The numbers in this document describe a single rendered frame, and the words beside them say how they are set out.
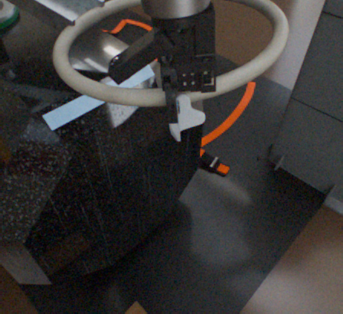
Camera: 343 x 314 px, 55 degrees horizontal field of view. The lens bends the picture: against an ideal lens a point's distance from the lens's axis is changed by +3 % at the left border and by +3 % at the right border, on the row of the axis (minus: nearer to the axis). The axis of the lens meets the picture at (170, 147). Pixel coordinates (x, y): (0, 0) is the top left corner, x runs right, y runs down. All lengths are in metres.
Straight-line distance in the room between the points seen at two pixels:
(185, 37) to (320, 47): 0.92
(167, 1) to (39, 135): 0.48
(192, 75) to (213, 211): 1.09
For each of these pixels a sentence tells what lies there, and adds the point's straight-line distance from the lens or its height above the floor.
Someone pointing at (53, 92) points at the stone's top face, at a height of 0.82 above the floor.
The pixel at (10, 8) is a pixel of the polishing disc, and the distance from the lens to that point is 1.18.
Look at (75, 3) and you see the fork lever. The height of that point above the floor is 0.93.
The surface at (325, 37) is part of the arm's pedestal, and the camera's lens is 1.33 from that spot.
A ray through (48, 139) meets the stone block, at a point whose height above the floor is 0.77.
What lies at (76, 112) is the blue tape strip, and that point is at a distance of 0.81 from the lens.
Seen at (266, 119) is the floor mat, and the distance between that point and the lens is 1.98.
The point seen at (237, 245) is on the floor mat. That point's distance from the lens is 1.46.
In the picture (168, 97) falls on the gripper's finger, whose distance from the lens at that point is 0.49.
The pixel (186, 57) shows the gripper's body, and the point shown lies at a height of 1.05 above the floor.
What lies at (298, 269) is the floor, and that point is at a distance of 1.50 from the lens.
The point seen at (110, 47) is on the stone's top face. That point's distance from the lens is 0.97.
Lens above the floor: 1.31
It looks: 48 degrees down
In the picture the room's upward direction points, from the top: straight up
